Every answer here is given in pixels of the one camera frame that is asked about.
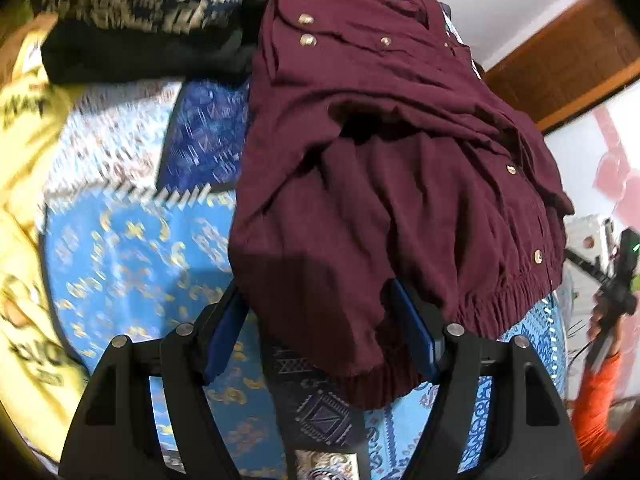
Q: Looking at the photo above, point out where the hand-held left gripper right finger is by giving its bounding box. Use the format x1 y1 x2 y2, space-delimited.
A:
390 279 586 480

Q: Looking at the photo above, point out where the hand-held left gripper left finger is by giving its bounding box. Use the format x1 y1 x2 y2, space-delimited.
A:
57 279 251 480

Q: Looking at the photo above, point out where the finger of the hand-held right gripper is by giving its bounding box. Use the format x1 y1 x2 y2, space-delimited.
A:
564 247 611 286

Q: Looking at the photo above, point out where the maroon button shirt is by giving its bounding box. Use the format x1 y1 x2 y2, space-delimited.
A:
229 0 576 411

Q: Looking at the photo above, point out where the person's right forearm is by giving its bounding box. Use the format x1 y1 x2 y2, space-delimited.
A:
570 330 628 468

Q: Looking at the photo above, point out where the person's right hand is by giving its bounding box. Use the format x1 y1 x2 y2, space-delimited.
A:
587 300 623 358

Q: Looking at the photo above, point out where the blue patchwork bedspread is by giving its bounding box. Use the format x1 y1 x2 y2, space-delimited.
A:
37 0 568 480

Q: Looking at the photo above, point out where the wooden wardrobe cabinet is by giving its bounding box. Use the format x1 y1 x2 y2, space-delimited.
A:
480 0 640 133

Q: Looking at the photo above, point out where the yellow printed garment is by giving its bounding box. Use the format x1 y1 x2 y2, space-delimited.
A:
0 12 93 461

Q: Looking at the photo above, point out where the black patterned sweater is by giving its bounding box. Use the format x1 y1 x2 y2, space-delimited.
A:
30 0 268 86

